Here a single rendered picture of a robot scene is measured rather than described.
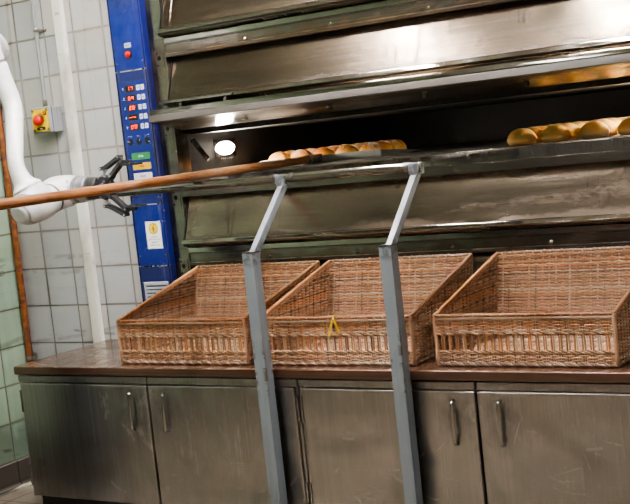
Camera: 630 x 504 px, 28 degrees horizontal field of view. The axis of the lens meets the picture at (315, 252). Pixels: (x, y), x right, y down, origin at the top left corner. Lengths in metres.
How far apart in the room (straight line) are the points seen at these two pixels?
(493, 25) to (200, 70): 1.16
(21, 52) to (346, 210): 1.60
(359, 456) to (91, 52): 2.00
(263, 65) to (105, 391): 1.26
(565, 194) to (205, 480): 1.48
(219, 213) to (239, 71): 0.53
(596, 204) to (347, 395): 0.96
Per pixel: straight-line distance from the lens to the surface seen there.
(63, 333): 5.21
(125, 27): 4.81
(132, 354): 4.32
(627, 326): 3.52
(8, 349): 5.29
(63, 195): 3.70
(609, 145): 3.90
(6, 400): 5.29
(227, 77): 4.55
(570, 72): 3.83
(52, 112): 5.04
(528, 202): 4.01
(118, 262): 4.95
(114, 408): 4.36
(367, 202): 4.28
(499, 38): 4.03
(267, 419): 3.90
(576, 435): 3.50
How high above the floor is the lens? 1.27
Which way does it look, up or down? 5 degrees down
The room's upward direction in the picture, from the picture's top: 6 degrees counter-clockwise
